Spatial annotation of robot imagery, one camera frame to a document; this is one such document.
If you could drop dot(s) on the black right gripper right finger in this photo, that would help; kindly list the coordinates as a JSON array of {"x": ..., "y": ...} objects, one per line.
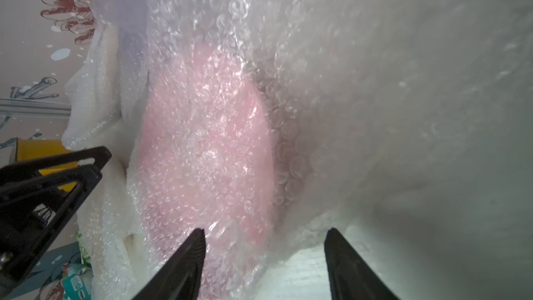
[{"x": 349, "y": 276}]

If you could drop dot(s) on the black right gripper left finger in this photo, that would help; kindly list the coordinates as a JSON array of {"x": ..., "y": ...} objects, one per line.
[{"x": 180, "y": 277}]

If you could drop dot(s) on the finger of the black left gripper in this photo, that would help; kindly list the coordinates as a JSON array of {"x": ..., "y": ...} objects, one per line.
[
  {"x": 34, "y": 211},
  {"x": 50, "y": 166}
]

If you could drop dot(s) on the pink dinner plate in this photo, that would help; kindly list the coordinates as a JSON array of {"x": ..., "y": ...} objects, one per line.
[{"x": 204, "y": 159}]

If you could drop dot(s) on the clear bubble wrap sheet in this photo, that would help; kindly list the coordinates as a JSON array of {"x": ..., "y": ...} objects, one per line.
[{"x": 405, "y": 124}]

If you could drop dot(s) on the yellow pot with black lid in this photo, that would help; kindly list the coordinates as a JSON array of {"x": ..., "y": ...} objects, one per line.
[{"x": 26, "y": 150}]

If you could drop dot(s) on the green snack packet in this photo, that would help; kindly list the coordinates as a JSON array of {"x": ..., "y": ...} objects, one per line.
[{"x": 70, "y": 279}]

